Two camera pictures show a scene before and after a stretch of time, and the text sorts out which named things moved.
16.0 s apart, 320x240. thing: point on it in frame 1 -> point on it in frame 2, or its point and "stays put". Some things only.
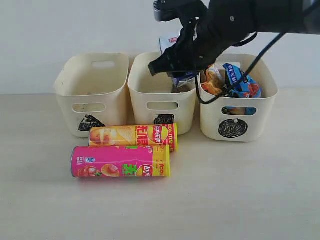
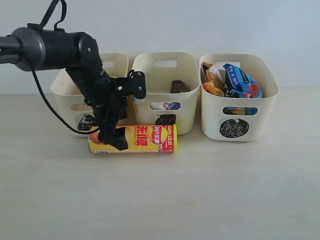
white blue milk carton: (180, 81) -> (164, 106)
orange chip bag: (212, 80) stays put
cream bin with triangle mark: (92, 90) stays put
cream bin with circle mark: (241, 119) stays put
